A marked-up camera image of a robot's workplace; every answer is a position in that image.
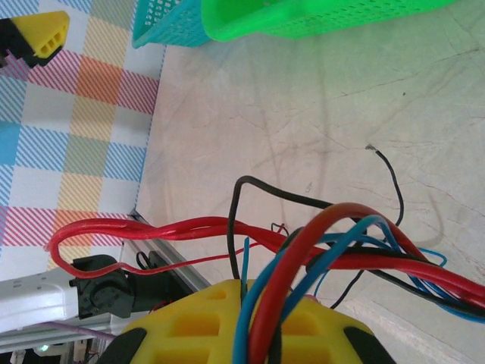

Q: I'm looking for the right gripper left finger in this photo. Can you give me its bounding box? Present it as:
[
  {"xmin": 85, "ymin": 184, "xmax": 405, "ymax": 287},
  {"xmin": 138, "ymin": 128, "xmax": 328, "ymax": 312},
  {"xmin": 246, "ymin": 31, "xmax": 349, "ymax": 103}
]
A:
[{"xmin": 100, "ymin": 279, "xmax": 243, "ymax": 364}]

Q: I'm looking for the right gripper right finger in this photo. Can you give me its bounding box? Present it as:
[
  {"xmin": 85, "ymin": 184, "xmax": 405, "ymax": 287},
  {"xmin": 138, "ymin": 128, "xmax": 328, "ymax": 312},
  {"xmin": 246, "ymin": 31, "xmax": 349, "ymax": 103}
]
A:
[{"xmin": 246, "ymin": 280, "xmax": 393, "ymax": 364}]

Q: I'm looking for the blue wire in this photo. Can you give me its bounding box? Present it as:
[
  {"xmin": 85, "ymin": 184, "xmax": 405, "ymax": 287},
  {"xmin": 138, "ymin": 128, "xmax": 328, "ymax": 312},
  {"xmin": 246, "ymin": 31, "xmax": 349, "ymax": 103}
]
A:
[
  {"xmin": 242, "ymin": 237, "xmax": 254, "ymax": 297},
  {"xmin": 234, "ymin": 215, "xmax": 402, "ymax": 364}
]

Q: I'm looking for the teal plastic basket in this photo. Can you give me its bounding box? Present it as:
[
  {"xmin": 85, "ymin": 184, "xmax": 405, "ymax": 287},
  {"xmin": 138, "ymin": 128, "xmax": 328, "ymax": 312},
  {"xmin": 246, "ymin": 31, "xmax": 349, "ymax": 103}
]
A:
[{"xmin": 131, "ymin": 0, "xmax": 213, "ymax": 49}]

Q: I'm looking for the green plastic basket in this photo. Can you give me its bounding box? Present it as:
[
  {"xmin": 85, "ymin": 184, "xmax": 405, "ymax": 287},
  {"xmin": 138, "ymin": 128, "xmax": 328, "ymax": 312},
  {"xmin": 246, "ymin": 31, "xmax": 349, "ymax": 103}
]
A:
[{"xmin": 200, "ymin": 0, "xmax": 458, "ymax": 42}]

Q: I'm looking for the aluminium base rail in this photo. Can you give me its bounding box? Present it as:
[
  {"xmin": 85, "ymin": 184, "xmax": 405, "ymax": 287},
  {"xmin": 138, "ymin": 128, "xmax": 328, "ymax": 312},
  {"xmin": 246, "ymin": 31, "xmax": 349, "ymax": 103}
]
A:
[{"xmin": 127, "ymin": 212, "xmax": 211, "ymax": 293}]

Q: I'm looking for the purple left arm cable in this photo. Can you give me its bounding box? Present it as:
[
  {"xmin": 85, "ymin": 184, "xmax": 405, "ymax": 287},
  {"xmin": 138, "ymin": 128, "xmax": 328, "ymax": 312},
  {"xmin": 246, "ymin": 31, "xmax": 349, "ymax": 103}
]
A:
[{"xmin": 36, "ymin": 321, "xmax": 117, "ymax": 342}]

